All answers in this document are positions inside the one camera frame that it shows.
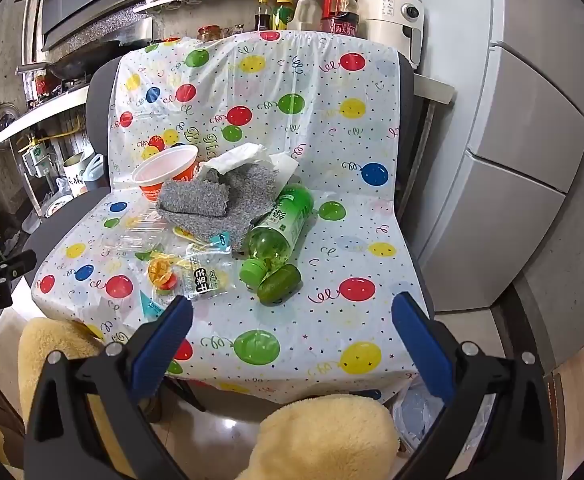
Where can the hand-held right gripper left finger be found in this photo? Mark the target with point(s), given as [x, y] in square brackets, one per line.
[164, 340]

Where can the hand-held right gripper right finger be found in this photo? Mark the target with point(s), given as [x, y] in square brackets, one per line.
[421, 345]

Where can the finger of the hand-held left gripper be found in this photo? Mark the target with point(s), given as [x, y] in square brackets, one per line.
[12, 264]

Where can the yellow orange snack wrapper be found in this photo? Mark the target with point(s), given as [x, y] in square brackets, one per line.
[199, 275]

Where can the clear plastic wrapper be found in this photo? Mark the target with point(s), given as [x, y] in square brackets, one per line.
[137, 237]

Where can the clear teal-cornered wrapper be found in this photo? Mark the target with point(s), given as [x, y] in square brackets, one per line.
[137, 310]

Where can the clear plastic bin bag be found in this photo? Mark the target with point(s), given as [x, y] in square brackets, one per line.
[416, 405]

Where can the yellow fluffy fleece leg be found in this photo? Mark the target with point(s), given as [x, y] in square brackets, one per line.
[47, 340]
[322, 440]

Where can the white tin can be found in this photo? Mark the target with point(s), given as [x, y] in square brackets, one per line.
[77, 175]

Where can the small teal wrapper piece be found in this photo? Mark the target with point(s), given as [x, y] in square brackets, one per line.
[219, 242]

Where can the small dark green fruit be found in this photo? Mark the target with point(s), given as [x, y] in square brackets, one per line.
[279, 284]

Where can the round metal lid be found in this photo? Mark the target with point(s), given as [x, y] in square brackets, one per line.
[2, 120]

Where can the grey speckled towel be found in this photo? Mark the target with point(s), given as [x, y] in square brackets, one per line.
[207, 200]

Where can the white kitchen counter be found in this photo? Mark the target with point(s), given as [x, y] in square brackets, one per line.
[37, 112]

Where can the green plastic bottle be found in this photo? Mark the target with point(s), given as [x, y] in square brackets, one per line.
[277, 230]

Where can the orange instant noodle bowl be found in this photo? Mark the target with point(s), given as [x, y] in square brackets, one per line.
[164, 172]

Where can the red seasoning jar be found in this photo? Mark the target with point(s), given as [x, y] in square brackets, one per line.
[47, 84]

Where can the black wok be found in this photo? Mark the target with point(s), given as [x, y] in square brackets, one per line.
[79, 62]

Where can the grey refrigerator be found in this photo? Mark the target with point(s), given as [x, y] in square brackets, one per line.
[516, 135]

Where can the balloon print plastic cover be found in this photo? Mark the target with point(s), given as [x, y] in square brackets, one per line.
[282, 135]

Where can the steel range hood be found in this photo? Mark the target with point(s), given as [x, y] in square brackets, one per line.
[87, 0]

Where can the red-lidded glass jar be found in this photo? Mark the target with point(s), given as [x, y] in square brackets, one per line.
[210, 33]

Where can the white air fryer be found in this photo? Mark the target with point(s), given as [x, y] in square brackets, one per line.
[386, 15]

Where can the dark soy sauce bottle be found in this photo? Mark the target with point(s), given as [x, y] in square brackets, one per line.
[263, 15]

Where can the yellow-capped green label bottle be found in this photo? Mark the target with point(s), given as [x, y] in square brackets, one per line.
[283, 15]

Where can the white jug red cap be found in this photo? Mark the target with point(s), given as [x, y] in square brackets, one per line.
[304, 16]

